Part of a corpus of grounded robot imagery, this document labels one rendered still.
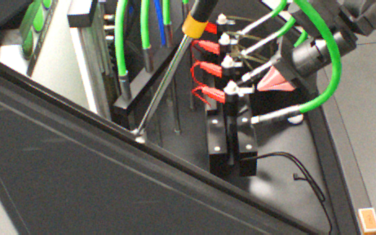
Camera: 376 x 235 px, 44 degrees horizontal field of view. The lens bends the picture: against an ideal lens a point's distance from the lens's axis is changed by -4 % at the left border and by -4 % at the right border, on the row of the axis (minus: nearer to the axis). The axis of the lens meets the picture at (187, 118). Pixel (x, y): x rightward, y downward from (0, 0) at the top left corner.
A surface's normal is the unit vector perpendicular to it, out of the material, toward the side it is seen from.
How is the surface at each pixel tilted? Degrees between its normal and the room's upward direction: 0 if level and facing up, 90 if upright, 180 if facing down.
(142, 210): 90
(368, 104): 0
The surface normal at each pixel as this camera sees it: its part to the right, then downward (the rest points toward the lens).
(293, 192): -0.06, -0.72
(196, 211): 0.02, 0.70
